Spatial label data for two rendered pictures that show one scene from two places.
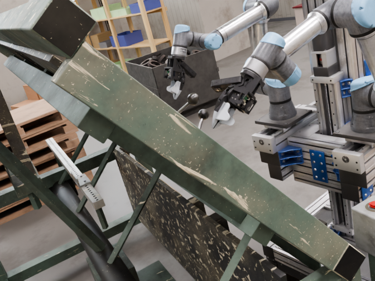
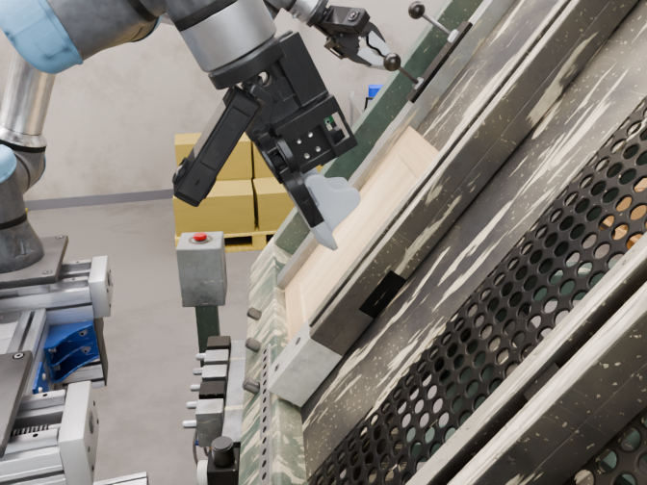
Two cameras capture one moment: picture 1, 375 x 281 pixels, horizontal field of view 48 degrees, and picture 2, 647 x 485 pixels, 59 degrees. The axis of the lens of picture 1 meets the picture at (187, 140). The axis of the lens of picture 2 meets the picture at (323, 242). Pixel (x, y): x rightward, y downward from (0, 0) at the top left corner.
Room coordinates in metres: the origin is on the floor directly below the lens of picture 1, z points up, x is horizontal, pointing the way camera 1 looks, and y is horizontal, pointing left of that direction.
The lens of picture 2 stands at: (2.61, 0.16, 1.55)
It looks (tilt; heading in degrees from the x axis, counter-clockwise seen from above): 23 degrees down; 197
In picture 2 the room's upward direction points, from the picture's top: straight up
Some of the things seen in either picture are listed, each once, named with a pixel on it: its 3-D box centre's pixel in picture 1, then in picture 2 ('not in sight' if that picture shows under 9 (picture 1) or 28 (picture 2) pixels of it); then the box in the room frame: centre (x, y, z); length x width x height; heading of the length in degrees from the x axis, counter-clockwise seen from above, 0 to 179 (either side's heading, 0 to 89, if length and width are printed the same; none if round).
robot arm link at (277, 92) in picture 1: (277, 86); not in sight; (2.17, -0.54, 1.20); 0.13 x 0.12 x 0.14; 20
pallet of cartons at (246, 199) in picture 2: not in sight; (252, 187); (-0.91, -1.45, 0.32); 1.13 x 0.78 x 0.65; 124
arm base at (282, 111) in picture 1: (281, 106); not in sight; (2.16, -0.54, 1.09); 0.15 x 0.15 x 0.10
